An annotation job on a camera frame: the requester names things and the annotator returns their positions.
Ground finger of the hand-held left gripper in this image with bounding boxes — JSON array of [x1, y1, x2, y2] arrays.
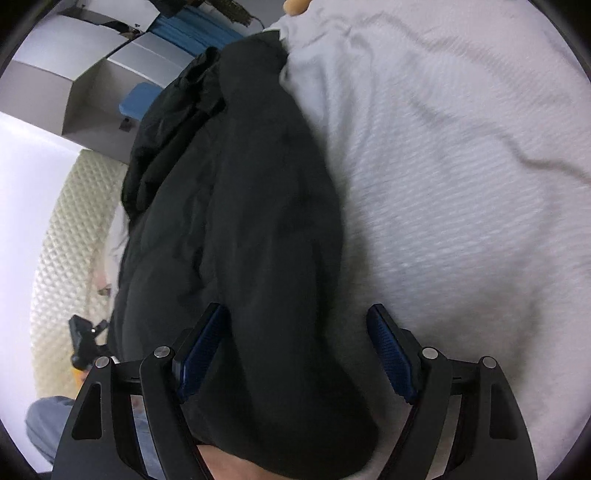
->
[[68, 315, 112, 370]]

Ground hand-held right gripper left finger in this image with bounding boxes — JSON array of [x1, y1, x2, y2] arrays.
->
[[50, 302, 232, 480]]

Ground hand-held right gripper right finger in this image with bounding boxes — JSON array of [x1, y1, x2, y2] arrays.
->
[[366, 303, 539, 480]]

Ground black puffer jacket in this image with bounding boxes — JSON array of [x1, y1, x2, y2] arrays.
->
[[107, 34, 382, 480]]

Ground yellow cloth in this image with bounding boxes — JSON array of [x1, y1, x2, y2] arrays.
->
[[71, 354, 90, 386]]

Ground cream quilted headboard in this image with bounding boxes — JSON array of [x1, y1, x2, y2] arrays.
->
[[30, 150, 131, 398]]

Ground pink and cream pillow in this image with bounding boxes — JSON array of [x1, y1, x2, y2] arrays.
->
[[95, 203, 131, 297]]

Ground person's grey-blue shorts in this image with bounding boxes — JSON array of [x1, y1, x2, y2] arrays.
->
[[25, 392, 163, 480]]

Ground person's right leg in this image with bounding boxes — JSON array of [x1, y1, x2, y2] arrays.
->
[[198, 443, 283, 480]]

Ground grey bed blanket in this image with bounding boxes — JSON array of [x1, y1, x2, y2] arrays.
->
[[259, 0, 588, 480]]

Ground blue chair back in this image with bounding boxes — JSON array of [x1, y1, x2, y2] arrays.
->
[[119, 84, 163, 122]]

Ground grey white wardrobe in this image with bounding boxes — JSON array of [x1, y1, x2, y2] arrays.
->
[[0, 11, 200, 163]]

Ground blue curtain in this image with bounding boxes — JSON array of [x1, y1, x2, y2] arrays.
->
[[150, 8, 246, 50]]

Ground dark patterned garment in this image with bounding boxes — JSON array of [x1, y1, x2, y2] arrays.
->
[[203, 0, 253, 25]]

